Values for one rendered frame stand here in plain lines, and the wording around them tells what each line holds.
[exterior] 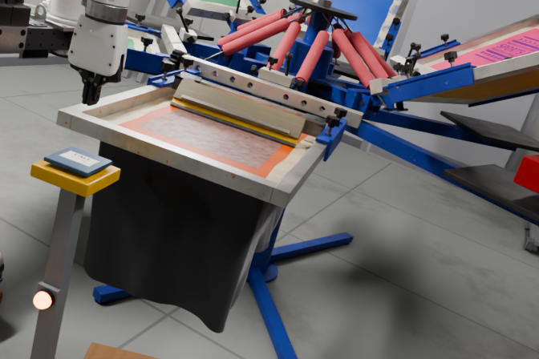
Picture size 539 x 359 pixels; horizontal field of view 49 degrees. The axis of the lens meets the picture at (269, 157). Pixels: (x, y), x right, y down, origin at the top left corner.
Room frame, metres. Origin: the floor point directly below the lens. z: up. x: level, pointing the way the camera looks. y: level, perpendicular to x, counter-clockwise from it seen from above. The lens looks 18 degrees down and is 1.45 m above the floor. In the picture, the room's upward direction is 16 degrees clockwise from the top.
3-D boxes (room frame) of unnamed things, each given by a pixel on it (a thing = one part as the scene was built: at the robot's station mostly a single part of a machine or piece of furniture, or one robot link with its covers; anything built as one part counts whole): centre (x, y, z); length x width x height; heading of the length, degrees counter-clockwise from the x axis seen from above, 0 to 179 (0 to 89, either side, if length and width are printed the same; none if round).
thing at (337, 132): (1.85, -0.17, 0.98); 0.30 x 0.05 x 0.07; 169
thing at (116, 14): (1.13, 0.38, 1.28); 0.09 x 0.07 x 0.03; 79
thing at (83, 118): (1.66, 0.15, 0.97); 0.79 x 0.58 x 0.04; 169
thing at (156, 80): (1.95, 0.38, 0.98); 0.30 x 0.05 x 0.07; 169
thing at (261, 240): (1.57, -0.04, 0.74); 0.46 x 0.04 x 0.42; 169
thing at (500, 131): (2.92, -0.68, 0.91); 1.34 x 0.41 x 0.08; 109
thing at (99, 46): (1.13, 0.37, 1.22); 0.10 x 0.08 x 0.11; 79
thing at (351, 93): (2.70, -0.04, 0.99); 0.82 x 0.79 x 0.12; 169
